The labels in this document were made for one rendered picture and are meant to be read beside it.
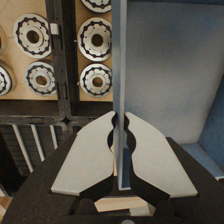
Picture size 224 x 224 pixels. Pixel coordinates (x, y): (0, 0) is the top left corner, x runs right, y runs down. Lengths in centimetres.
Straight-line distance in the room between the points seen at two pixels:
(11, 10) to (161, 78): 40
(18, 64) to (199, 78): 44
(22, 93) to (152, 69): 42
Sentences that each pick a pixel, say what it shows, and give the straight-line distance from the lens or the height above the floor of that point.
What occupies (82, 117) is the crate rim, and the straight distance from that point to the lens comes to 36.
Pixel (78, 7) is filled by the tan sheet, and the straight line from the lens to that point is 41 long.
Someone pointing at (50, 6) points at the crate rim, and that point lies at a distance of 32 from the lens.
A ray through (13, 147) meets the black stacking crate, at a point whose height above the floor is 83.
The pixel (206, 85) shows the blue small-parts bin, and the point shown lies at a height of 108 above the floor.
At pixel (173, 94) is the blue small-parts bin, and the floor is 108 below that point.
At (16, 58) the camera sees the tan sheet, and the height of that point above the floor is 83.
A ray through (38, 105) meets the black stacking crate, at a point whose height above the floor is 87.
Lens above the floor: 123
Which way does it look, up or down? 61 degrees down
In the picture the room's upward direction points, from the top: 172 degrees clockwise
